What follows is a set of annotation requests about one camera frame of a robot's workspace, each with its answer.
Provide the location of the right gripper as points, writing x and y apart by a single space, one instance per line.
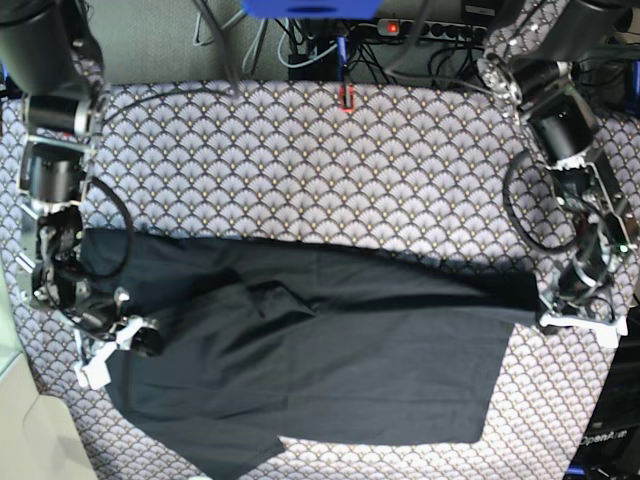
58 281

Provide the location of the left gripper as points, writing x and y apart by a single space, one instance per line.
585 281

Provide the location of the dark navy T-shirt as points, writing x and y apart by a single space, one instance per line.
267 340

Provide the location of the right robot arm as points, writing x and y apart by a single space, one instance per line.
51 55

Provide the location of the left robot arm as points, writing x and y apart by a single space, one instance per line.
530 50

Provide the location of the black OpenArm box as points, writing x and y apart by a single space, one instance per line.
609 448

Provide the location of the beige chair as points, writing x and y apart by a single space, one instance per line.
39 439

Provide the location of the red table clamp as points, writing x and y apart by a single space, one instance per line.
347 98

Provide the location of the black power strip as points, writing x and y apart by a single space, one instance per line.
436 31

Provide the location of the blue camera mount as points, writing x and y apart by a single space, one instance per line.
310 9

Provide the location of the blue clamp handle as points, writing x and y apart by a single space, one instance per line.
343 58

